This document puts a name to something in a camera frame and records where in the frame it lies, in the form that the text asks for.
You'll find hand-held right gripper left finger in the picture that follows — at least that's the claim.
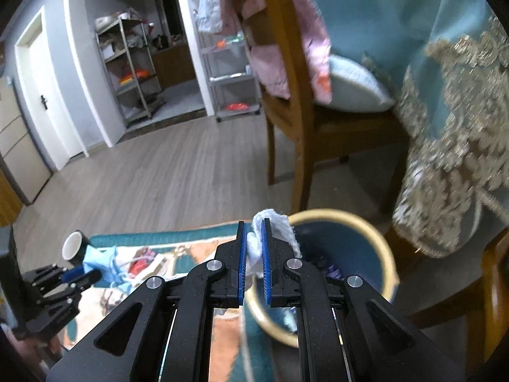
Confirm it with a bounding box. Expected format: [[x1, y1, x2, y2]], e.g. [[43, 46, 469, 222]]
[[45, 221, 246, 382]]

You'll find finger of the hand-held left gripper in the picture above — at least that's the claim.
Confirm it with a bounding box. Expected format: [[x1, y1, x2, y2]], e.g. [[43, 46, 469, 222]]
[[22, 265, 92, 293], [28, 271, 103, 335]]

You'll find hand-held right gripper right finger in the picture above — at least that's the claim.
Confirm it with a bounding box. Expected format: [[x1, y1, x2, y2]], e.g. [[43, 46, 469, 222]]
[[260, 218, 468, 382]]

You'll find blue face mask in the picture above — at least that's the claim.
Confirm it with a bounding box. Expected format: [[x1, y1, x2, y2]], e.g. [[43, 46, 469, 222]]
[[83, 244, 132, 287]]

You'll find white tissue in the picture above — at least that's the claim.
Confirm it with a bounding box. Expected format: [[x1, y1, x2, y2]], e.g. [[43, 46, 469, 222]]
[[244, 209, 303, 287]]

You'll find blue bin with yellow rim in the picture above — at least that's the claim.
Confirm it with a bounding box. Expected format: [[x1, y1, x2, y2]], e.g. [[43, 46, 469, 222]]
[[242, 209, 400, 347]]

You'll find black cup white inside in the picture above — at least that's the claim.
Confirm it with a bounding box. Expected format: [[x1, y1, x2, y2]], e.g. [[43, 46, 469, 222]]
[[61, 231, 94, 267]]

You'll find teal orange patterned mat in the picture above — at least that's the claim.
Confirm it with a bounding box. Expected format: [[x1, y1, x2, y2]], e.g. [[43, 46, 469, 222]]
[[52, 223, 303, 382]]

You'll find brown wooden panel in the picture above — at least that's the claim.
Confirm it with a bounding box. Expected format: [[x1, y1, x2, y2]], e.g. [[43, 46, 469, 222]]
[[0, 167, 24, 227]]

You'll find beige cabinet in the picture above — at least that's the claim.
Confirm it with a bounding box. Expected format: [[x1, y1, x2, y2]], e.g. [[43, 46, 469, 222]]
[[0, 77, 52, 203]]

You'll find white plastic shelf cart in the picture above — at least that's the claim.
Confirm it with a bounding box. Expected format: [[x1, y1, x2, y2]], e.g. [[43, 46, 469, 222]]
[[199, 28, 263, 122]]

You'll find metal shelf rack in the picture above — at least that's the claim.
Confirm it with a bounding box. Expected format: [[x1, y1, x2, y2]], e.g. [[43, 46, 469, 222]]
[[95, 18, 165, 128]]

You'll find light blue cushion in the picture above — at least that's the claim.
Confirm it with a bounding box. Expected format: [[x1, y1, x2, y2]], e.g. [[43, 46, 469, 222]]
[[328, 55, 396, 113]]

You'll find white door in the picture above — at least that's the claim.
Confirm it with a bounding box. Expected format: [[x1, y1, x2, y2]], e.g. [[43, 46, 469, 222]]
[[15, 8, 90, 172]]

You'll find wooden kitchen counter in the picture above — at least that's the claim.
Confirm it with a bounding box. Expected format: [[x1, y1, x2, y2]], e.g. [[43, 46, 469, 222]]
[[151, 44, 197, 88]]

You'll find pink cloth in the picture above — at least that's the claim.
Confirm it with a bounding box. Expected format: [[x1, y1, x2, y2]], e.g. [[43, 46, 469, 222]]
[[217, 0, 332, 102]]

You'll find blue lace tablecloth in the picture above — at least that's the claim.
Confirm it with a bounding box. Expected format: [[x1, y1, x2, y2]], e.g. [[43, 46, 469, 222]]
[[306, 0, 509, 257]]

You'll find hanging pale cloth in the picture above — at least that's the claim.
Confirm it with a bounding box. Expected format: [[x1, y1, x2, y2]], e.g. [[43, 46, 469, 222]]
[[193, 0, 233, 34]]

